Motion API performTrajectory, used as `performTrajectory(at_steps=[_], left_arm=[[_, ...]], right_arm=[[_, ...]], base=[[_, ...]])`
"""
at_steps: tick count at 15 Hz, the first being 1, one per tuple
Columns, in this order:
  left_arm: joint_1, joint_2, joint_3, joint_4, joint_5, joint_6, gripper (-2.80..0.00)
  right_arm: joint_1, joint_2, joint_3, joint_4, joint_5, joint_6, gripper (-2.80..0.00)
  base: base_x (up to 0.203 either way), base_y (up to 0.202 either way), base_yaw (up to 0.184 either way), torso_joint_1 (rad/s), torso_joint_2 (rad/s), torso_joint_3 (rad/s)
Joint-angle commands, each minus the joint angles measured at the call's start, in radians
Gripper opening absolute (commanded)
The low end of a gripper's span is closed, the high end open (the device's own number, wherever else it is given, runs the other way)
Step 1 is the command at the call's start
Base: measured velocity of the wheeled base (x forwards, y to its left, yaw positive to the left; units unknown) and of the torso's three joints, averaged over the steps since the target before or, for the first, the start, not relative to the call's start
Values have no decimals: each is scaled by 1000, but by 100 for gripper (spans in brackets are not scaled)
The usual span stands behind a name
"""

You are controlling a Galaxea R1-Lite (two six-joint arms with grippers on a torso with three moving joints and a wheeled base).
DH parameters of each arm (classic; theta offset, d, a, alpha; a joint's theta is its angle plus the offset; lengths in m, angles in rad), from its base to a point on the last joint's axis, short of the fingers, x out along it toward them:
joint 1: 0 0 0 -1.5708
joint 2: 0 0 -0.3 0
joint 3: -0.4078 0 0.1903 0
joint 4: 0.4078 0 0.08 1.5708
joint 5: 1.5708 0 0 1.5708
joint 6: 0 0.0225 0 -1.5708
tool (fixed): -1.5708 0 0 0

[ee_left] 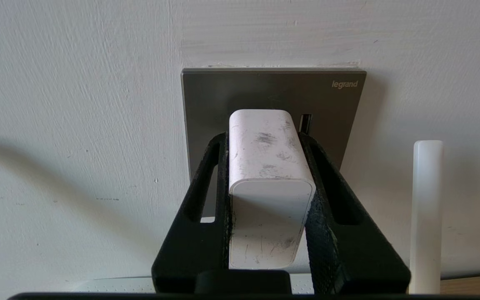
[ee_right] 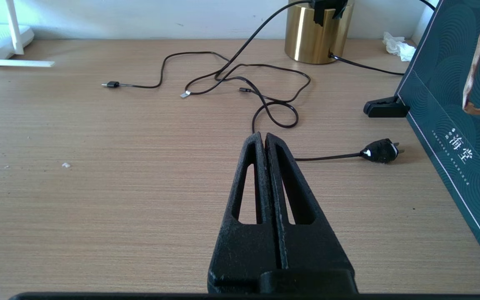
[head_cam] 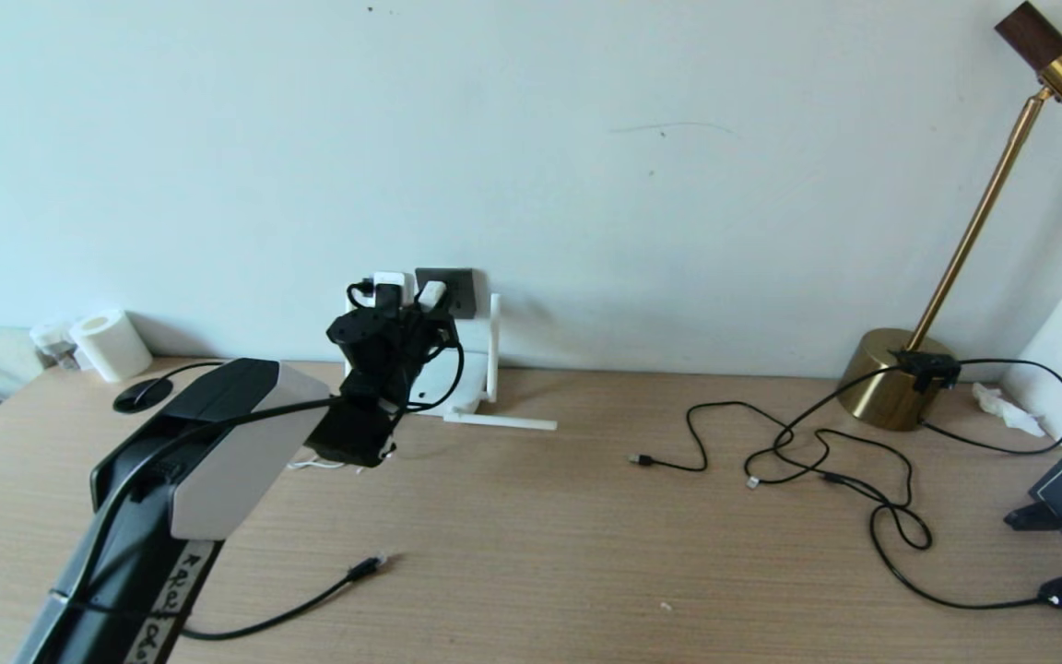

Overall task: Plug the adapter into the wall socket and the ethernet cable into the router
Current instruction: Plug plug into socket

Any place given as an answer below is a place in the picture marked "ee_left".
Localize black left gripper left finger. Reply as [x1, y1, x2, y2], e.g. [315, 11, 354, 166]
[151, 132, 231, 294]

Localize white power adapter block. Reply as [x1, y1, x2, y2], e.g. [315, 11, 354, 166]
[228, 109, 316, 270]

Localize white wifi router with antennas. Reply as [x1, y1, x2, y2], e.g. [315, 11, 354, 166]
[67, 140, 444, 295]

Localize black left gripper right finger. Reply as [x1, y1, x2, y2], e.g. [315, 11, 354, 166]
[298, 132, 412, 295]

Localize grey wall power socket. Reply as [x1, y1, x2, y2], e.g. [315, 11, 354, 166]
[181, 67, 367, 221]

